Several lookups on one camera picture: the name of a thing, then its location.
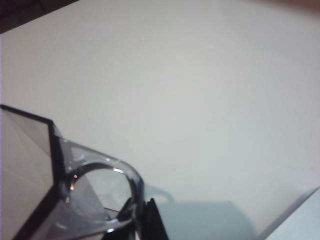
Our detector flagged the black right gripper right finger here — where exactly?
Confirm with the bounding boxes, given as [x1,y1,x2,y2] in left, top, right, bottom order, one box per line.
[143,198,169,240]

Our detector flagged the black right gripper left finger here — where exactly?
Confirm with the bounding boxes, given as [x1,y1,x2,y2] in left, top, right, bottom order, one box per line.
[103,197,141,240]

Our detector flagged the clear grey glass mug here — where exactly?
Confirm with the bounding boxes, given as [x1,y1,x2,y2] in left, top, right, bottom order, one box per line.
[0,103,146,240]

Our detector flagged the silver Dell laptop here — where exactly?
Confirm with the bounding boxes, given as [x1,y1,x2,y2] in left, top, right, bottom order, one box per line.
[257,186,320,240]

